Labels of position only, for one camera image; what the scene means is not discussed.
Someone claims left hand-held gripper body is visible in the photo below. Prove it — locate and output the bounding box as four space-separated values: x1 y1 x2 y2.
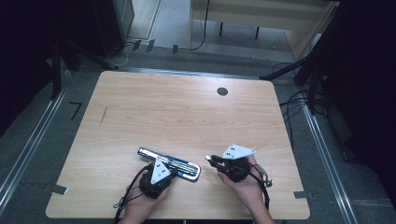
138 158 178 200

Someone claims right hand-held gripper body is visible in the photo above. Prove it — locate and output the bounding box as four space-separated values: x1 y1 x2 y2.
218 143 257 183

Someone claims blue stapler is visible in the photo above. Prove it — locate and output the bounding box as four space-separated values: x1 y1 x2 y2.
136 147 202 183

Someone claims person's right hand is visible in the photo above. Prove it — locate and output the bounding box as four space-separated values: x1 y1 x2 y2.
217 155 265 209

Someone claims person's left hand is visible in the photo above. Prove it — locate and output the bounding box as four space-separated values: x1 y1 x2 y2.
122 185 172 220

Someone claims black metal stand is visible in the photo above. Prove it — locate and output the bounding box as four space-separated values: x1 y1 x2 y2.
50 38 120 101
259 54 325 116

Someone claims black cabinet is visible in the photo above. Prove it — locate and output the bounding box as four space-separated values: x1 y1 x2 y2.
92 0 135 59

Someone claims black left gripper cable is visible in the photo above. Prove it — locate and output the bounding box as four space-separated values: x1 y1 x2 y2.
113 163 154 224

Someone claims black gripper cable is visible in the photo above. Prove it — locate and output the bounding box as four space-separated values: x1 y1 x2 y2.
236 162 274 211
113 163 154 224

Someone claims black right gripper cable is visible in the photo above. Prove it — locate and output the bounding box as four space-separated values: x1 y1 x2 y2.
236 162 274 211

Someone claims bundle of black cables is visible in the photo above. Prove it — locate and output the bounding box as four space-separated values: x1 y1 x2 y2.
270 62 328 152

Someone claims metal floor rail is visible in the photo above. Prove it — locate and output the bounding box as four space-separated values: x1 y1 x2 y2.
0 69 73 216
300 102 359 224

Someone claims white floor cable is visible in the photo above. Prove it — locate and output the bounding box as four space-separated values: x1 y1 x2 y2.
114 42 135 68

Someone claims black hanging cable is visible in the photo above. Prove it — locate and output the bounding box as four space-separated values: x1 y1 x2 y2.
177 0 211 52

